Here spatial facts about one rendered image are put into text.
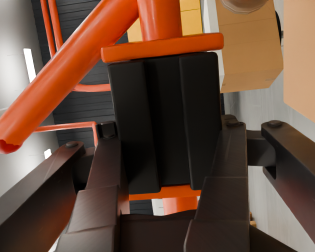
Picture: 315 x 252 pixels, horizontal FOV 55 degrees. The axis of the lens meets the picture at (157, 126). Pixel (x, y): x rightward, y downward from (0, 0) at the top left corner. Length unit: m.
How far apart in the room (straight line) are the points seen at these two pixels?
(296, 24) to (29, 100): 0.27
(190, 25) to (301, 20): 7.09
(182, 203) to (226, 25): 1.86
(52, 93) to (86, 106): 11.10
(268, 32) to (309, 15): 1.70
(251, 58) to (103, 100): 9.42
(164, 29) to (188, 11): 7.30
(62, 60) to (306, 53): 0.23
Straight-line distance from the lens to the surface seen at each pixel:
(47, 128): 9.32
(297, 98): 0.36
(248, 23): 2.03
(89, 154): 0.15
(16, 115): 0.21
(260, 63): 1.93
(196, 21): 7.43
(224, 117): 0.19
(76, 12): 11.38
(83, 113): 11.38
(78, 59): 0.19
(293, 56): 0.37
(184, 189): 0.17
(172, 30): 0.16
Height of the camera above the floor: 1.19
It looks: 6 degrees up
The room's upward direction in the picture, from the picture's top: 96 degrees counter-clockwise
